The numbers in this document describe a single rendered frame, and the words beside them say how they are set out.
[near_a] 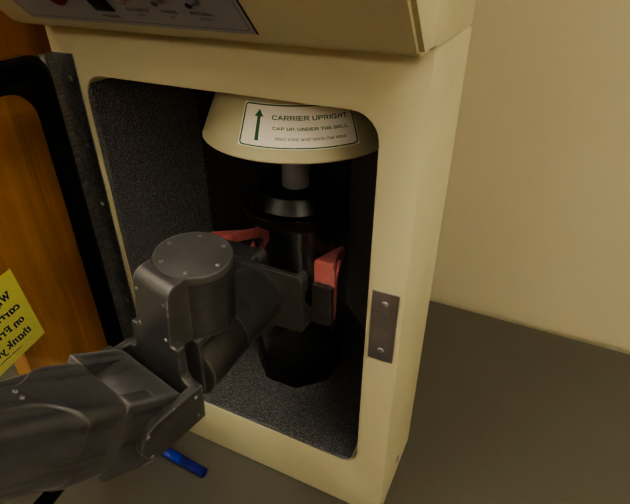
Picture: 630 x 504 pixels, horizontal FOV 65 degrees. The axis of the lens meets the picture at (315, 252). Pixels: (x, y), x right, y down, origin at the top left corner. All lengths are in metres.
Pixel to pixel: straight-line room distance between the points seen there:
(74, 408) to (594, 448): 0.59
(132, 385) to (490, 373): 0.53
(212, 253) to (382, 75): 0.17
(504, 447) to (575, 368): 0.20
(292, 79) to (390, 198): 0.10
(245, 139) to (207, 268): 0.11
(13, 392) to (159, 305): 0.09
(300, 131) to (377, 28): 0.14
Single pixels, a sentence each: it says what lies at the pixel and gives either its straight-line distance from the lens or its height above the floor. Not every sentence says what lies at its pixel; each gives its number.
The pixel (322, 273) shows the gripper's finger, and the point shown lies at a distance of 0.45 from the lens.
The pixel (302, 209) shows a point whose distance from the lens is 0.47.
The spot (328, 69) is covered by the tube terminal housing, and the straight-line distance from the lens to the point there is 0.33.
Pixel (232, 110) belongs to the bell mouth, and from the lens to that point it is 0.41.
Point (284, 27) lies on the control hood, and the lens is 0.30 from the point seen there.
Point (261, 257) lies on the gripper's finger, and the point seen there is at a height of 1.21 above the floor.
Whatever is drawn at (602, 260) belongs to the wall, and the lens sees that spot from 0.84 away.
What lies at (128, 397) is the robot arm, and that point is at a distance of 0.35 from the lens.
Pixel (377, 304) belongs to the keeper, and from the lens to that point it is 0.39.
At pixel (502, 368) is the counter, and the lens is 0.78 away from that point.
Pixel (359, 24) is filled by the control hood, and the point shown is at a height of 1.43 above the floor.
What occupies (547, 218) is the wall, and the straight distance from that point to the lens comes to 0.81.
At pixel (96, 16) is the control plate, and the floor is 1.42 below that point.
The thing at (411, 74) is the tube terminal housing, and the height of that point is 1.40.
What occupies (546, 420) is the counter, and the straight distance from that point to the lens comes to 0.74.
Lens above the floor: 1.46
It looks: 32 degrees down
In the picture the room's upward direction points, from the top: straight up
